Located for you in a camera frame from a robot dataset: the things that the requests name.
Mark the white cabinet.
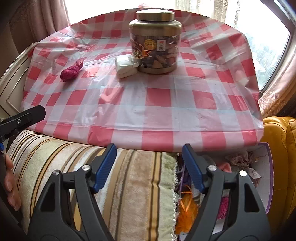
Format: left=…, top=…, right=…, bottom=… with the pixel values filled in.
left=0, top=42, right=38, bottom=118

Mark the orange mesh ribbon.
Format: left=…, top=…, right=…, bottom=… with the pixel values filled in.
left=175, top=185, right=199, bottom=235

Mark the small magenta knitted sock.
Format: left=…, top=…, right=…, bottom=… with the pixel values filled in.
left=60, top=61, right=83, bottom=82

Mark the red white checkered tablecloth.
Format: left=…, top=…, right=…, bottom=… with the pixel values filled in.
left=21, top=9, right=263, bottom=152

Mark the floral fabric ribbon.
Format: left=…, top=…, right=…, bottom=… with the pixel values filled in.
left=225, top=151, right=261, bottom=180

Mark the yellow leather sofa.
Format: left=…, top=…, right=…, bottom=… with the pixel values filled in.
left=261, top=116, right=296, bottom=234

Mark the gold lidded snack jar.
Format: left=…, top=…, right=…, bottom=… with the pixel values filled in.
left=129, top=9, right=183, bottom=74

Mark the pink cloth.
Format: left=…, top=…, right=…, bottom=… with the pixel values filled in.
left=217, top=162, right=232, bottom=173

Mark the left hand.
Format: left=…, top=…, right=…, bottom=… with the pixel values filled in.
left=4, top=154, right=21, bottom=211

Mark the pink floral curtain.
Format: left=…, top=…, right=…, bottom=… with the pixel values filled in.
left=258, top=51, right=295, bottom=118

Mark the white storage box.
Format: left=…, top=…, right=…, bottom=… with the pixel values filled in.
left=247, top=143, right=274, bottom=213

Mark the striped beige cushion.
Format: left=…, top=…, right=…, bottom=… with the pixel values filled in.
left=8, top=130, right=177, bottom=240

